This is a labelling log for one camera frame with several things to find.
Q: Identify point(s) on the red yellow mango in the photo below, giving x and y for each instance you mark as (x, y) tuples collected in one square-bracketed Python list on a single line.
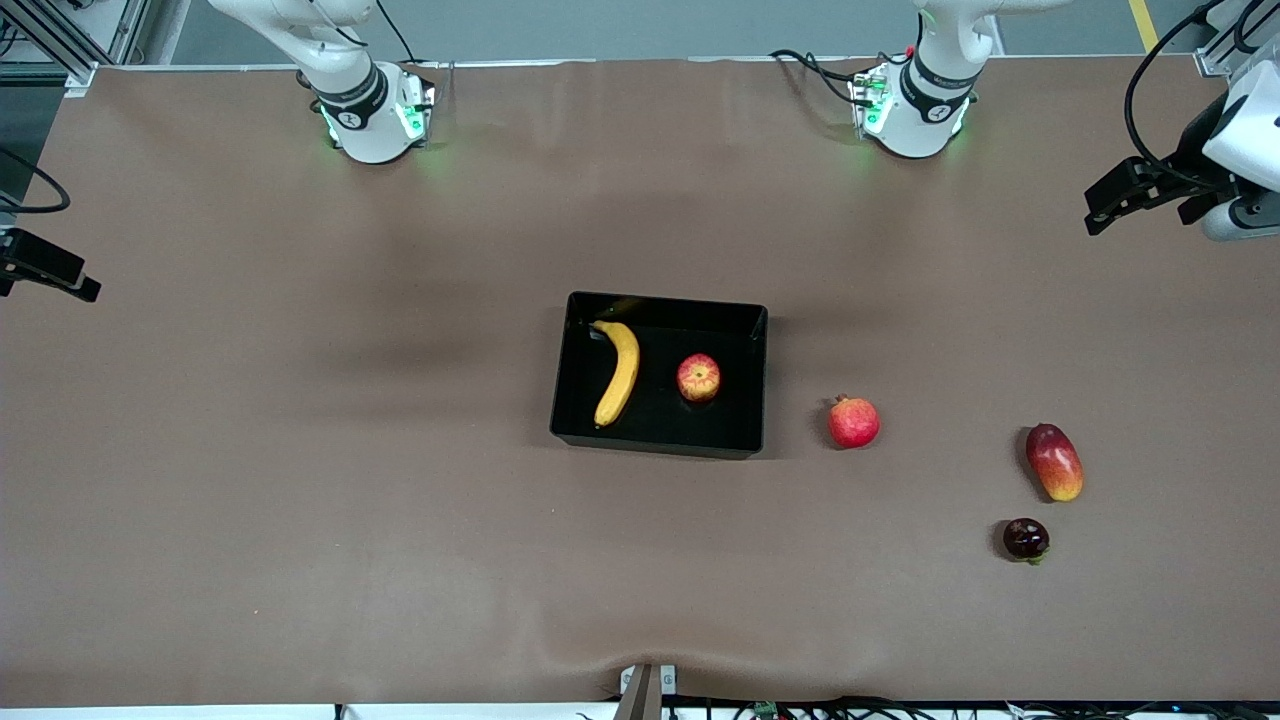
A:
[(1055, 462)]

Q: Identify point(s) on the aluminium frame post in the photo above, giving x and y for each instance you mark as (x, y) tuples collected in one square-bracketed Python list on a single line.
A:
[(1225, 50), (60, 45)]

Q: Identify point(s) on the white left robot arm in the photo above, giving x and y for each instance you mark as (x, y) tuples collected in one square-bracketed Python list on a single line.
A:
[(915, 120)]

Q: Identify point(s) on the yellow banana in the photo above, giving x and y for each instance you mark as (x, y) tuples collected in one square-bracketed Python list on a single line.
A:
[(625, 365)]

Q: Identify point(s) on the yellow floor tape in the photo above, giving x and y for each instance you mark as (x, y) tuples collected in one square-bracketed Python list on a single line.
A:
[(1143, 25)]

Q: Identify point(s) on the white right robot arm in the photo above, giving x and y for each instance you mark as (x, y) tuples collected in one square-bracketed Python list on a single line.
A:
[(370, 135)]

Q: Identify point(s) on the black plastic box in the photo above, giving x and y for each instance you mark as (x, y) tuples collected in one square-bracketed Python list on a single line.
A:
[(660, 420)]

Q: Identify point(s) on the brown table mat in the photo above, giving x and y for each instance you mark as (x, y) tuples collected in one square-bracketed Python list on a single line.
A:
[(640, 580)]

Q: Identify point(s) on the red pomegranate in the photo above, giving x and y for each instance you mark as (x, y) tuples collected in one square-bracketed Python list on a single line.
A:
[(853, 424)]

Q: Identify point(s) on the red yellow apple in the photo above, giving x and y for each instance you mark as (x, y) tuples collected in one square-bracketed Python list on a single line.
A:
[(698, 378)]

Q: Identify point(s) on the dark purple mangosteen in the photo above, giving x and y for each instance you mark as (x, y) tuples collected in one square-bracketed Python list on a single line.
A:
[(1025, 538)]

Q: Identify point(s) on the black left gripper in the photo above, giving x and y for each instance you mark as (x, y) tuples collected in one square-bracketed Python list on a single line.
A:
[(1189, 157)]

